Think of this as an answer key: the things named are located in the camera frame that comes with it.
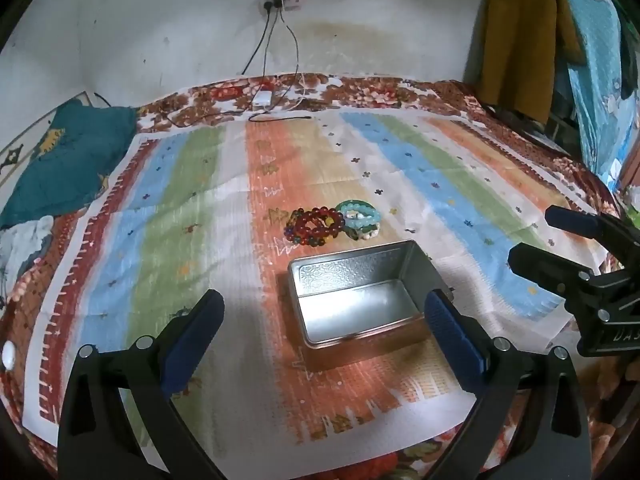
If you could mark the silver metal tin box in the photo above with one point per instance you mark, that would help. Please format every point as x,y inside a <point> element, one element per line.
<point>350,310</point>

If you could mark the white charger block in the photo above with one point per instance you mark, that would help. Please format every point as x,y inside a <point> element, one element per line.
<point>262,98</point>

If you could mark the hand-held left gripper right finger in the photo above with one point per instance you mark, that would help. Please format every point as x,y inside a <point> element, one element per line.
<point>452,340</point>

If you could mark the small white round object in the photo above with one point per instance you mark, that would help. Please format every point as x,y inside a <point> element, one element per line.
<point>9,355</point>

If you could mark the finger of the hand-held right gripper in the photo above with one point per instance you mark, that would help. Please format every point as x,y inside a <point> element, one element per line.
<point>570,220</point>
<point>542,264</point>

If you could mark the striped colourful mat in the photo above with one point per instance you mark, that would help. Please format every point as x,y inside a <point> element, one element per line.
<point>175,210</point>

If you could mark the white wall power strip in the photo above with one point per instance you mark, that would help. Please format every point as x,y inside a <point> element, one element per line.
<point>282,1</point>

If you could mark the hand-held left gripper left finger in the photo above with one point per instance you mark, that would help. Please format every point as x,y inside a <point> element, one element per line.
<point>192,340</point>

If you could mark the white crumpled cloth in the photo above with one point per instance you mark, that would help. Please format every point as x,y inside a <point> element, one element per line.
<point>25,250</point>

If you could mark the teal pillow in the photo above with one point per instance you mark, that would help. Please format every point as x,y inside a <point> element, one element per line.
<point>75,160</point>

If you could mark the mustard hanging garment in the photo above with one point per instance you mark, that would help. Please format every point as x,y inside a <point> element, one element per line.
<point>520,35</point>

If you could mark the blue printed hanging cloth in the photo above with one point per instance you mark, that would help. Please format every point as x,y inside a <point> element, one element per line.
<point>595,60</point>

